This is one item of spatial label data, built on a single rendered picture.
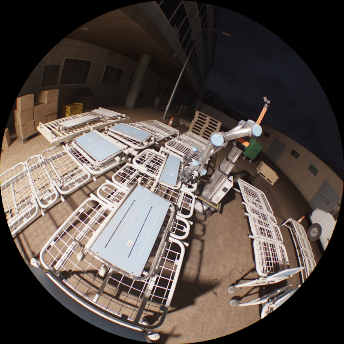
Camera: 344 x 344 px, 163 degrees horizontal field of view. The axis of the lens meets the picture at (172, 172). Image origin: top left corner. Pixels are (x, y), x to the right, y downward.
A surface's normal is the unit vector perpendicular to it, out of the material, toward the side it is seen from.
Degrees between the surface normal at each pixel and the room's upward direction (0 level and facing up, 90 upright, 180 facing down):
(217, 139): 95
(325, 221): 89
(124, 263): 5
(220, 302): 0
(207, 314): 0
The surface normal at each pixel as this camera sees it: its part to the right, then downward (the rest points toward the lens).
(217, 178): -0.41, 0.40
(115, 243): 0.42, -0.72
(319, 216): -0.92, -0.39
